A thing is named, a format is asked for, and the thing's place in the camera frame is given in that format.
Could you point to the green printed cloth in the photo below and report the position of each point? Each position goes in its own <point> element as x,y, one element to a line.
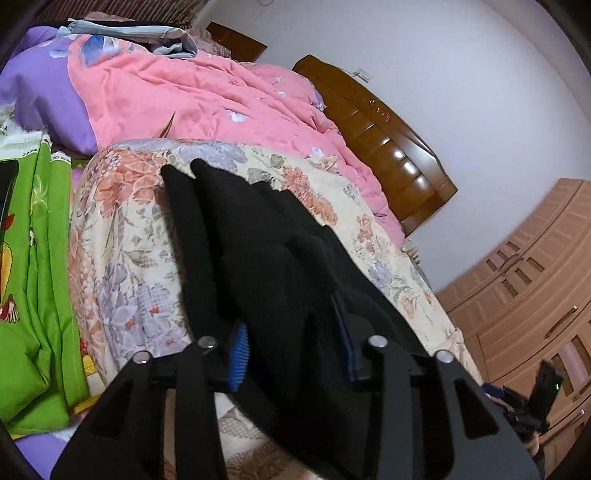
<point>41,286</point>

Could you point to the white wall socket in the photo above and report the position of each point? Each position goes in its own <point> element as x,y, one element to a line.
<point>363,74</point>

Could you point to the brown wooden headboard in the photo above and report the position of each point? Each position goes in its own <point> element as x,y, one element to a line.
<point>388,147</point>

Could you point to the light wooden wardrobe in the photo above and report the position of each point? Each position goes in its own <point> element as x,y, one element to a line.
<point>531,286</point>

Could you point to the black pants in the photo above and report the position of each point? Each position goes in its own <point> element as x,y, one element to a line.
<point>272,258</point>

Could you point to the brown wooden nightstand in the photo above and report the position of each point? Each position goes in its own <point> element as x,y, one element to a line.
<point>240,41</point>

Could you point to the brown striped curtain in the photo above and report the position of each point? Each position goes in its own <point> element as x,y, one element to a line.
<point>129,9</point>

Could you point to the black flat object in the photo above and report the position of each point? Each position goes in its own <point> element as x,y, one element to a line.
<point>7,198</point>

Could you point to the pink quilt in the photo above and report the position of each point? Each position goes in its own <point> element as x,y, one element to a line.
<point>184,92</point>

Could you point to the light blue folded cloth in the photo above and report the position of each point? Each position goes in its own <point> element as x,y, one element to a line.
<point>138,34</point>

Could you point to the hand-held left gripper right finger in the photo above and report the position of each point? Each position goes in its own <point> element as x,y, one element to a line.
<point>347,341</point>

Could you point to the cream floral quilt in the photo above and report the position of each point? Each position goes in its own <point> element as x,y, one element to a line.
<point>124,240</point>

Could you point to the purple bedding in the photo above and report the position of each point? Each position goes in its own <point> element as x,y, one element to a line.
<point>37,83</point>

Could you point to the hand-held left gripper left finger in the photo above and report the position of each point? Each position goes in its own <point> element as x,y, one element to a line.
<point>238,357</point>

